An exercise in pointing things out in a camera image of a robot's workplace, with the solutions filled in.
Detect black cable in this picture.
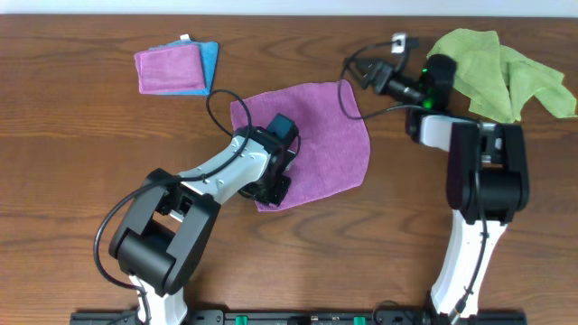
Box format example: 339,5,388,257
337,40,491,317
93,88,254,325

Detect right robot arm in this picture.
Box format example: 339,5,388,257
342,54,529,324

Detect green microfiber cloth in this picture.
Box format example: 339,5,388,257
427,28,577,124

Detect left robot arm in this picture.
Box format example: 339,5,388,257
108,114,299,324

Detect purple microfiber cloth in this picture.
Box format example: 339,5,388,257
243,81,370,212

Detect right black cable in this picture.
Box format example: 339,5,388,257
337,40,491,317

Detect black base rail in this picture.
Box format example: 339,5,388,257
70,309,528,325

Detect folded purple cloth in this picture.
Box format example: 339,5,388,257
135,44,206,94

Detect left black cable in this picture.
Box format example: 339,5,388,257
93,88,254,325

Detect folded blue cloth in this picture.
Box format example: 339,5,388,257
153,39,219,96

